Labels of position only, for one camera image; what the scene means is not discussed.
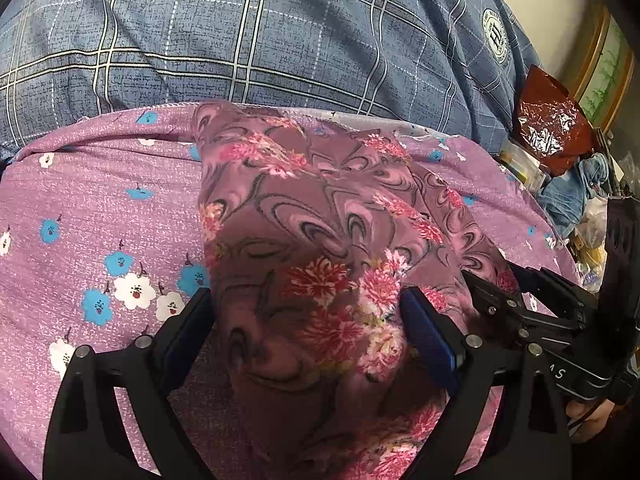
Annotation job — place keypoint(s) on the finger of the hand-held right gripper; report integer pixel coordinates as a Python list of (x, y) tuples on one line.
[(505, 305), (555, 287)]

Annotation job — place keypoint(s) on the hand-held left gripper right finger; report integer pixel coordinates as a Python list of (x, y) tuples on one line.
[(430, 340)]

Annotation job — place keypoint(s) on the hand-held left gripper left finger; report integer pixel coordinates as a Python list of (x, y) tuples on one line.
[(185, 342)]

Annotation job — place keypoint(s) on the pink swirl floral garment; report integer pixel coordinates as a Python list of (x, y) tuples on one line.
[(310, 230)]

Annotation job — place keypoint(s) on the person's right hand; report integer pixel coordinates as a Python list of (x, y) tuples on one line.
[(587, 417)]

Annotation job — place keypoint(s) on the clear plastic bag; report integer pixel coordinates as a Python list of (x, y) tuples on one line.
[(592, 240)]

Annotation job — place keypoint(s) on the crumpled blue cloth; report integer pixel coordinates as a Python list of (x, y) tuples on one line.
[(575, 190)]

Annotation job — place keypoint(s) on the clear plastic container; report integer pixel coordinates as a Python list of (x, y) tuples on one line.
[(522, 165)]

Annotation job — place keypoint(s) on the purple flowered cloth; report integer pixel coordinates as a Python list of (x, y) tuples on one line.
[(100, 220)]

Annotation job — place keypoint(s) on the red plastic bag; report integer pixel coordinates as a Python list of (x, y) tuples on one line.
[(550, 125)]

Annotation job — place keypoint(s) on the framed green painting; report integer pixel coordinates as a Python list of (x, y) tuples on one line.
[(607, 70)]

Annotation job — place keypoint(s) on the blue plaid quilt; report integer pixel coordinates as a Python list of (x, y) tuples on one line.
[(300, 35)]

